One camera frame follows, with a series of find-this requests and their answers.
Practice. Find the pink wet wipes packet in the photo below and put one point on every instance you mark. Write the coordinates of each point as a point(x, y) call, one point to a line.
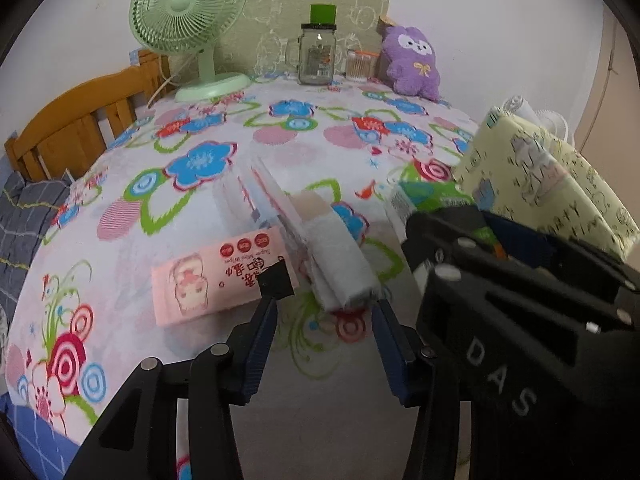
point(200, 280)

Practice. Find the green desk fan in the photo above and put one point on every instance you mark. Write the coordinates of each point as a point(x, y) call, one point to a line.
point(185, 5)

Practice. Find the green cartoon print board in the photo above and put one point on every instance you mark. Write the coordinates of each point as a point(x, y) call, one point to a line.
point(280, 15)

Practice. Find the wooden bed headboard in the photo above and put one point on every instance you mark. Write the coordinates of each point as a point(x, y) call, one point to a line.
point(65, 130)

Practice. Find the grey plaid pillow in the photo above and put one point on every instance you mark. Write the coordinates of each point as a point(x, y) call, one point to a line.
point(20, 220)

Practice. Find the clear pack of white pads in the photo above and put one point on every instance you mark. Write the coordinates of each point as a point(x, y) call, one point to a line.
point(340, 265)

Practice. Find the white standing fan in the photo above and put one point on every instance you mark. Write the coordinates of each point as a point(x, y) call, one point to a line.
point(552, 125)

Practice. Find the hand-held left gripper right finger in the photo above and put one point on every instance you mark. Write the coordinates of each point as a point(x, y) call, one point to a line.
point(395, 355)

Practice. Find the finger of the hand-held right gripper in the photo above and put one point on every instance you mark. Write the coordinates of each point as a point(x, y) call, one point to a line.
point(525, 242)
point(450, 235)

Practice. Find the purple plush bunny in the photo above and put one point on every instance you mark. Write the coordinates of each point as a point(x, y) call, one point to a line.
point(410, 70)

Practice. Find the cotton swab jar orange lid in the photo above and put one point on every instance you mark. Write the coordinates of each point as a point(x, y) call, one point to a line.
point(361, 66)

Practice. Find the glass jar with green lid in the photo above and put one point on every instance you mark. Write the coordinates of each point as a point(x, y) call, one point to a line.
point(316, 60)

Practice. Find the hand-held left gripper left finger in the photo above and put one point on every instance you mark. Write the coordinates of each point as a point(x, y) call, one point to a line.
point(260, 350)

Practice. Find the beige door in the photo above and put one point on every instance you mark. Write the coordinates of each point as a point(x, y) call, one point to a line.
point(620, 125)

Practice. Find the yellow cartoon print box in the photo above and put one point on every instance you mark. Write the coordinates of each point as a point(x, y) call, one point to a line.
point(525, 175)

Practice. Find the green tissue packet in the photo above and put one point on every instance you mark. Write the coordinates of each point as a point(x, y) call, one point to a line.
point(430, 195)

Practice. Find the floral tablecloth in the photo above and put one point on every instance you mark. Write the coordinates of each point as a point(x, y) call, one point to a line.
point(150, 210)

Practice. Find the blue checked bed sheet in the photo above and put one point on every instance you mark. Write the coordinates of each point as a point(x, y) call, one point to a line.
point(35, 440)

